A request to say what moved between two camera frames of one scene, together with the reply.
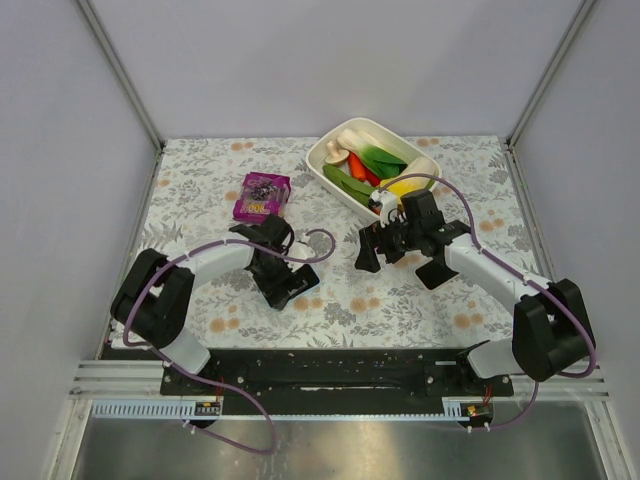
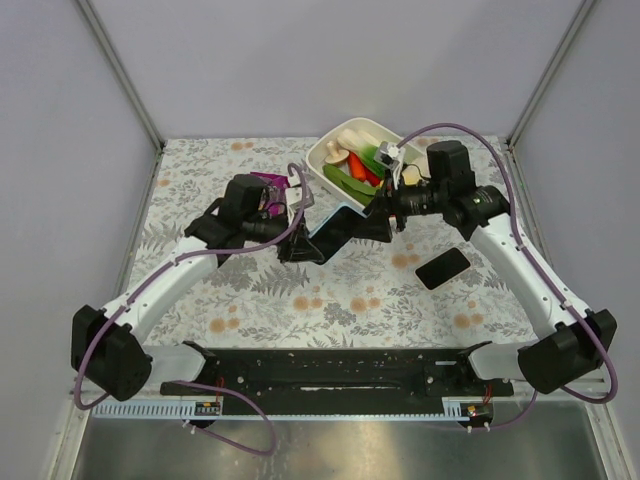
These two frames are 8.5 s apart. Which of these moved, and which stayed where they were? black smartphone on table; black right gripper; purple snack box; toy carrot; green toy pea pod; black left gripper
Moved: black right gripper; black left gripper
Stayed: green toy pea pod; black smartphone on table; toy carrot; purple snack box
